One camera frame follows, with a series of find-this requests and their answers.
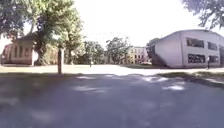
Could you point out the grey asphalt road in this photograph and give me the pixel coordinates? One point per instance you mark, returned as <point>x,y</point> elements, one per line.
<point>113,106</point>

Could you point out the large dark tree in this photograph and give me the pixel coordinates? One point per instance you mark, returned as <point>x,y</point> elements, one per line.
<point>210,10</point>

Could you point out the white building with dark windows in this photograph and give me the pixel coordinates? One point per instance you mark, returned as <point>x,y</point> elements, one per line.
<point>170,50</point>

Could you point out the red brick building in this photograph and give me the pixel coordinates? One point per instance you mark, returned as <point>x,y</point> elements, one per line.
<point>20,51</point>

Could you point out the pale building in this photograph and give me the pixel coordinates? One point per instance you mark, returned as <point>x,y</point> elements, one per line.
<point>138,55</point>

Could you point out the dark pole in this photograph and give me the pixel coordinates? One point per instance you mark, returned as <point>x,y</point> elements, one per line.
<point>60,60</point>

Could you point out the group of distant trees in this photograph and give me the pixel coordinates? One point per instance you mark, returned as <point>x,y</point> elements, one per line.
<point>116,50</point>

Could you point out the row of large trees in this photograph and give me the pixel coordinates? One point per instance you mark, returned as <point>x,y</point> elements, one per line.
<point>53,23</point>

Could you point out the person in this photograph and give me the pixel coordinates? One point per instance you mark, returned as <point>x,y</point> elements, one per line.
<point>208,62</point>

